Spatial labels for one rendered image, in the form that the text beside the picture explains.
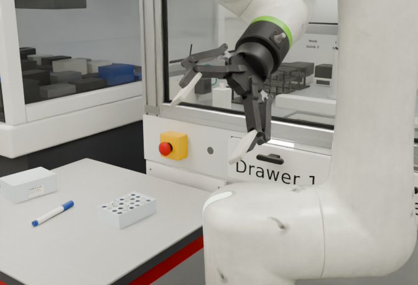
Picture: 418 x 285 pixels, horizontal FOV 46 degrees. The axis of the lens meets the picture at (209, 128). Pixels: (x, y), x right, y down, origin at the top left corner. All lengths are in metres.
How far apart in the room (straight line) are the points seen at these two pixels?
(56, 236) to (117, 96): 0.82
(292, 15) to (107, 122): 1.07
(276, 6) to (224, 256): 0.52
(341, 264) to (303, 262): 0.05
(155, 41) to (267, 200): 0.88
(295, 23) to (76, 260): 0.66
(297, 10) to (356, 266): 0.52
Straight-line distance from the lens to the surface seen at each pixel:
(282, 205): 0.66
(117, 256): 1.11
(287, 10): 0.99
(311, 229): 0.66
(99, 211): 1.26
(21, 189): 1.43
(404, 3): 0.61
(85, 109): 1.82
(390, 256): 0.70
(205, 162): 1.42
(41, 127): 1.71
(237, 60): 0.88
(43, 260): 1.14
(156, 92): 1.48
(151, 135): 1.53
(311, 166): 1.23
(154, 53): 1.46
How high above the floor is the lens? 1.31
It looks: 15 degrees down
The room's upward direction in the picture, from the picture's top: straight up
